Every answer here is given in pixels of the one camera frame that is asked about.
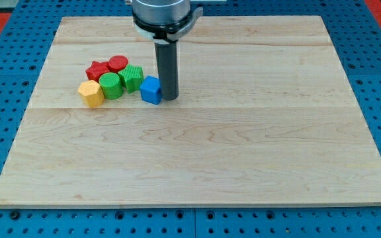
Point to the light wooden board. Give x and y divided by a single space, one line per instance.
265 118

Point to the yellow hexagon block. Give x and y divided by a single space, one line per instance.
91 94

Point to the green star block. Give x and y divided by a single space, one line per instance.
131 77

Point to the red star block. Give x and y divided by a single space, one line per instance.
96 70

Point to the blue cube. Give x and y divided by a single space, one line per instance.
150 90

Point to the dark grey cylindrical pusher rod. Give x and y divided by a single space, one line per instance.
167 66

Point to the green cylinder block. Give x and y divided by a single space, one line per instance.
111 86

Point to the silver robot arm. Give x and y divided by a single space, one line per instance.
165 22

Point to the red cylinder block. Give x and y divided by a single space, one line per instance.
117 63

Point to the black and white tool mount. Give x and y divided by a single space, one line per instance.
168 33

